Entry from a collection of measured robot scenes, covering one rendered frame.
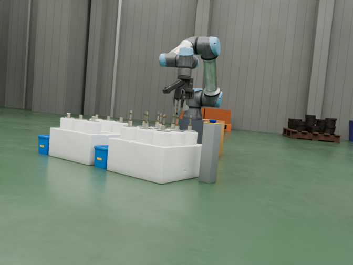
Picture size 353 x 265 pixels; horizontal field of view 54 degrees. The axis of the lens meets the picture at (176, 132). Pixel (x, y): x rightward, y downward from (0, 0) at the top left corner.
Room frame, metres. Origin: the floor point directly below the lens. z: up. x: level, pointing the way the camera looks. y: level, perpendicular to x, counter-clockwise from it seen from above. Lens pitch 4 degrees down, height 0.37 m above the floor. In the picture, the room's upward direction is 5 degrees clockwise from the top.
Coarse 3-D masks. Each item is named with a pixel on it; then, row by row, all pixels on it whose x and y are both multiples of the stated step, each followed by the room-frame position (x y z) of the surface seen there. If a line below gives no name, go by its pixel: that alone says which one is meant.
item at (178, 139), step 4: (172, 132) 1.82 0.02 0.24; (176, 132) 1.82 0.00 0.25; (180, 132) 1.83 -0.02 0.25; (184, 132) 1.85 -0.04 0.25; (172, 136) 1.82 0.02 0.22; (176, 136) 1.82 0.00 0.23; (180, 136) 1.82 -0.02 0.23; (184, 136) 1.85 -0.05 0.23; (172, 140) 1.82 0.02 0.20; (176, 140) 1.82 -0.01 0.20; (180, 140) 1.82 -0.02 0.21; (184, 140) 1.86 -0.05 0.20; (172, 144) 1.82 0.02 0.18; (176, 144) 1.82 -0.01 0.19; (180, 144) 1.83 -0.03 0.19; (184, 144) 1.86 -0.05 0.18
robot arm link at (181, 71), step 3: (180, 69) 1.84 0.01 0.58; (183, 69) 1.84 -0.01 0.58; (186, 69) 1.84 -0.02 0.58; (189, 69) 1.85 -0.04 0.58; (180, 72) 1.84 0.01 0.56; (183, 72) 1.84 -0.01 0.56; (186, 72) 1.84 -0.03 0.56; (189, 72) 1.85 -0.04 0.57; (180, 75) 1.85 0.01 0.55; (183, 75) 1.84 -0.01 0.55; (186, 75) 1.84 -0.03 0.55; (189, 75) 1.85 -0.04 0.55
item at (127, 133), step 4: (124, 128) 1.87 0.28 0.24; (128, 128) 1.86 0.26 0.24; (132, 128) 1.87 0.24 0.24; (136, 128) 1.89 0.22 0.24; (124, 132) 1.87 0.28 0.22; (128, 132) 1.86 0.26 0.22; (132, 132) 1.87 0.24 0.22; (136, 132) 1.89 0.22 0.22; (120, 136) 1.90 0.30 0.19; (124, 136) 1.87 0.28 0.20; (128, 136) 1.86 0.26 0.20; (132, 136) 1.87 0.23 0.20
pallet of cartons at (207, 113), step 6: (204, 108) 7.62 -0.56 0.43; (210, 108) 7.54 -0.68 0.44; (204, 114) 7.78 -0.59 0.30; (210, 114) 7.54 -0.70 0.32; (216, 114) 7.53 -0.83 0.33; (222, 114) 7.51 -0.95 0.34; (228, 114) 7.50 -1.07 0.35; (222, 120) 7.51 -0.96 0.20; (228, 120) 7.50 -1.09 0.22; (228, 126) 7.49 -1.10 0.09
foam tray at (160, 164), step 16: (112, 144) 1.88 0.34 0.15; (128, 144) 1.81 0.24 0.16; (144, 144) 1.74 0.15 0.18; (112, 160) 1.87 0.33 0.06; (128, 160) 1.80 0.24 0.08; (144, 160) 1.73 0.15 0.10; (160, 160) 1.67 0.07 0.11; (176, 160) 1.75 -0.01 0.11; (192, 160) 1.87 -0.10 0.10; (144, 176) 1.73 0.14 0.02; (160, 176) 1.67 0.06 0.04; (176, 176) 1.76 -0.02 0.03; (192, 176) 1.88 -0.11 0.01
